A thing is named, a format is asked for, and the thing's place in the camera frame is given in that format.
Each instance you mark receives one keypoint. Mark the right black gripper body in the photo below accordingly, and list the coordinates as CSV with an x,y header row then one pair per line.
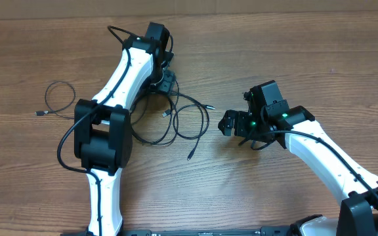
x,y
236,122

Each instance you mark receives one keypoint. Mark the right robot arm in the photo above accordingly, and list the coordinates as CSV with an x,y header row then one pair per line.
x,y
269,119

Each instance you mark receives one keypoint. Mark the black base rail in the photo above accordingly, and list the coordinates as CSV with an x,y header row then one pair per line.
x,y
205,232

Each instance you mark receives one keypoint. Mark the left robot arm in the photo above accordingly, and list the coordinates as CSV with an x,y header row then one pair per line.
x,y
103,136

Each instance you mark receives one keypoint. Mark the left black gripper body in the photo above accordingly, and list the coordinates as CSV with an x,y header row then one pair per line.
x,y
167,82

